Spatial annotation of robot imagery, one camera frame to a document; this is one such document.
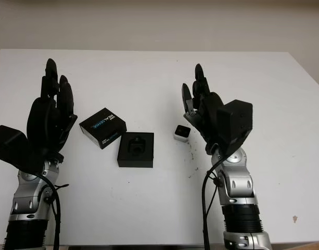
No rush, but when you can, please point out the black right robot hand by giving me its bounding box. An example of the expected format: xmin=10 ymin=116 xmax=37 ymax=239
xmin=182 ymin=63 xmax=227 ymax=157

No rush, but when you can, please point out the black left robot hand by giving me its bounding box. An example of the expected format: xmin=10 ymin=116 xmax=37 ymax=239
xmin=26 ymin=58 xmax=79 ymax=164

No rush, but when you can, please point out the small silver black camera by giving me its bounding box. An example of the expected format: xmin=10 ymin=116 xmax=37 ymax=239
xmin=172 ymin=124 xmax=191 ymax=143

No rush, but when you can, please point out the black RealSense box lid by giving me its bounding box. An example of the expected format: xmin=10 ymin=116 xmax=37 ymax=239
xmin=79 ymin=107 xmax=128 ymax=150

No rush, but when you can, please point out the black box base with insert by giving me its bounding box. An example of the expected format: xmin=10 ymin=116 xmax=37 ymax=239
xmin=117 ymin=132 xmax=155 ymax=168

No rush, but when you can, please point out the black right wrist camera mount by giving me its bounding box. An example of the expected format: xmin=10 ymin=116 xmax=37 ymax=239
xmin=216 ymin=99 xmax=253 ymax=157

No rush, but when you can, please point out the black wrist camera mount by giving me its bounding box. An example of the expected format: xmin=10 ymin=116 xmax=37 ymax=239
xmin=0 ymin=124 xmax=44 ymax=173
xmin=216 ymin=99 xmax=253 ymax=157

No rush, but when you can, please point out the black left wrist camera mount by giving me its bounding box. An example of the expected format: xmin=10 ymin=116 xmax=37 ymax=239
xmin=0 ymin=124 xmax=44 ymax=173

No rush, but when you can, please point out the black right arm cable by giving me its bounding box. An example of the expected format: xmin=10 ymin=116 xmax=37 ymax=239
xmin=202 ymin=153 xmax=227 ymax=250

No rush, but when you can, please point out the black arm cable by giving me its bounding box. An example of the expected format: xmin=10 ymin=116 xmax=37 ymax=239
xmin=202 ymin=153 xmax=227 ymax=250
xmin=34 ymin=177 xmax=70 ymax=250

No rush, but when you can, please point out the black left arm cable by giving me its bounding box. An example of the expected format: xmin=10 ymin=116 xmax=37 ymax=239
xmin=34 ymin=177 xmax=70 ymax=250

